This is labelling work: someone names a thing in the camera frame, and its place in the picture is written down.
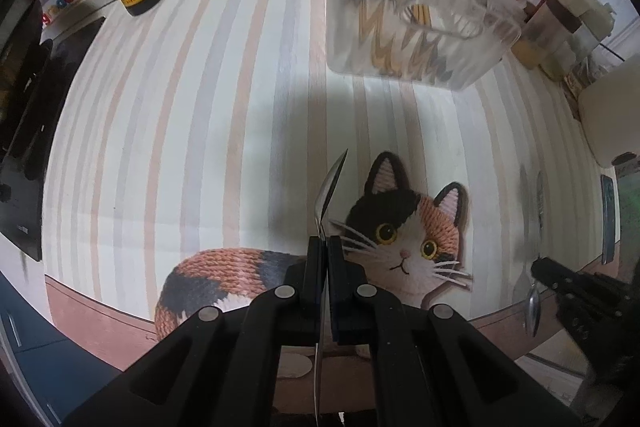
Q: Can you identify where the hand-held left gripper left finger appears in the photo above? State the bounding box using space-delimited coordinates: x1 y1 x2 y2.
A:
62 237 326 427

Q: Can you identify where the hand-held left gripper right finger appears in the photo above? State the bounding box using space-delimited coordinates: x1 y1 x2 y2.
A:
327 234 584 427

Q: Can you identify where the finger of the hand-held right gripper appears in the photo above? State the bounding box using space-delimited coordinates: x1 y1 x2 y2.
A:
530 257 633 308
554 291 623 350

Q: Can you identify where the set of wooden chopsticks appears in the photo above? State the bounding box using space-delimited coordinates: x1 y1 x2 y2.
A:
334 0 452 76

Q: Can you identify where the blue smartphone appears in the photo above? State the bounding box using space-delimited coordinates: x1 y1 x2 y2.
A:
599 173 622 266

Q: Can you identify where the frosted sliding door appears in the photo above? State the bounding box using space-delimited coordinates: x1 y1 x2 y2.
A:
616 149 640 260

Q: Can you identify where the white pink electric kettle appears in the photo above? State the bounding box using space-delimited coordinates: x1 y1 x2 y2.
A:
576 56 640 168

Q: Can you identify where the striped cat printed mat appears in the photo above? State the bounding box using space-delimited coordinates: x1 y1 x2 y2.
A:
44 0 632 380

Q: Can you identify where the beige lid spice jar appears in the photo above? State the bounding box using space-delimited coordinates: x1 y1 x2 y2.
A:
511 0 590 68

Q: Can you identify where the white cap bottle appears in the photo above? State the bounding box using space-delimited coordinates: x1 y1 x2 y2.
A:
542 0 617 80

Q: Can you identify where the blue kitchen cabinet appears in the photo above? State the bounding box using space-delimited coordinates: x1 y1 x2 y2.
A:
0 271 128 427

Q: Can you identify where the black glass gas stove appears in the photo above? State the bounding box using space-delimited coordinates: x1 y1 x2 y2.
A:
0 0 107 264

